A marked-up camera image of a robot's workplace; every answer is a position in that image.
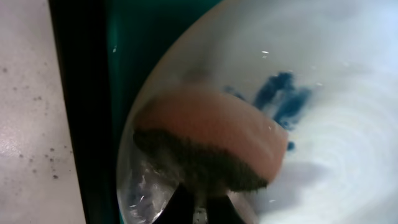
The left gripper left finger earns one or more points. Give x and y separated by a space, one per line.
179 209

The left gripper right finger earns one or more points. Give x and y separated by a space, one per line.
220 210

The green and pink sponge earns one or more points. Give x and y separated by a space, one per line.
209 141

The light blue plate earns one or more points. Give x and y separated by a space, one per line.
341 116

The black soapy water tray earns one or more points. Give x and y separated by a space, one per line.
39 183

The teal plastic tray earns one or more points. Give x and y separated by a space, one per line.
139 33

